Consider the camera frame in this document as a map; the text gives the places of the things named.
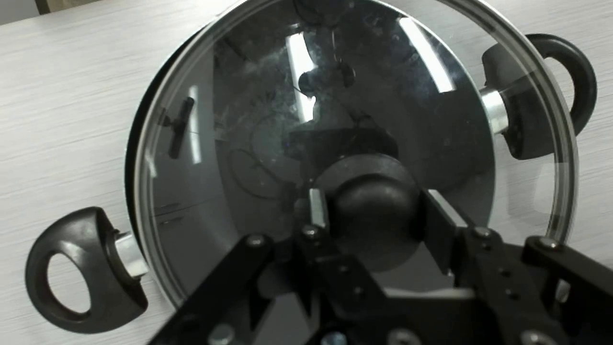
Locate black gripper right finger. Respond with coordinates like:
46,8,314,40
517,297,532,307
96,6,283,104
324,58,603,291
423,190,492,276

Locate round glass pot lid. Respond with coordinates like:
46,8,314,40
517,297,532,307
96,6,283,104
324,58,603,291
130,0,598,305

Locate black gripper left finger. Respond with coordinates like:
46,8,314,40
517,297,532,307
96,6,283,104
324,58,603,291
301,188,329,240

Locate black two-handled cooking pot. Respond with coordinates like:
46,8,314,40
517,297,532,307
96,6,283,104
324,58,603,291
23,25,600,335

